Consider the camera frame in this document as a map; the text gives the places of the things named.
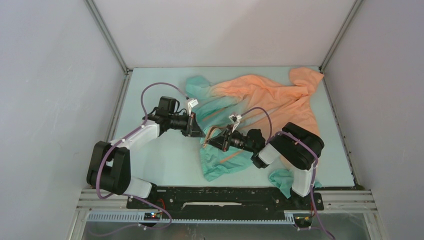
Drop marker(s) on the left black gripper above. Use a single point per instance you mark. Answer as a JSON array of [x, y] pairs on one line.
[[192, 128]]

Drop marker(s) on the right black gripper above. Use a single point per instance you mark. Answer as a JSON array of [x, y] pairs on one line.
[[222, 141]]

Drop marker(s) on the orange and teal jacket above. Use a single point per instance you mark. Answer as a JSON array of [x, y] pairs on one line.
[[283, 103]]

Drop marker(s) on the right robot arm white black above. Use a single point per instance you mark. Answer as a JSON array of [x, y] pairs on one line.
[[300, 147]]

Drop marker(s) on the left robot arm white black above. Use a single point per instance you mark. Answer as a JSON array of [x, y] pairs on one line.
[[110, 164]]

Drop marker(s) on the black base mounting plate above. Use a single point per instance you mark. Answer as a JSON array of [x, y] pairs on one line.
[[246, 212]]

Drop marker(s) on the left small circuit board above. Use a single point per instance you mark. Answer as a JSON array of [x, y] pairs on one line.
[[152, 216]]

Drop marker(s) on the small circuit board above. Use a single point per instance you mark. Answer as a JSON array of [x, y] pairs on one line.
[[303, 219], [152, 216]]

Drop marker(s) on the right small circuit board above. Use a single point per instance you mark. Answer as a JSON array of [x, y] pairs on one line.
[[303, 219]]

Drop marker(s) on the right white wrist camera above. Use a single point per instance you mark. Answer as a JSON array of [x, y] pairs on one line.
[[235, 119]]

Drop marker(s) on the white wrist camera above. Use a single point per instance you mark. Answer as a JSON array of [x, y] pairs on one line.
[[235, 119], [190, 104]]

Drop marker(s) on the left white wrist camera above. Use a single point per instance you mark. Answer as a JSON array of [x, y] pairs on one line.
[[190, 104]]

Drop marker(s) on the grey slotted cable duct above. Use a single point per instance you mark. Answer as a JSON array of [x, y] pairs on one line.
[[138, 217]]

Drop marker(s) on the aluminium frame rail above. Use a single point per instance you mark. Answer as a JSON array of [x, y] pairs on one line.
[[327, 201]]

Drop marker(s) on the left corner metal post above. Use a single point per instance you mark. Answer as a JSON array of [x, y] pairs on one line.
[[106, 33]]

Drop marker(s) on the corner metal post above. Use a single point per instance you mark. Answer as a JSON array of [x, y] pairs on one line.
[[106, 33], [355, 8]]

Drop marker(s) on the right corner metal post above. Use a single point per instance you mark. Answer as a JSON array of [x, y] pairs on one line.
[[355, 8]]

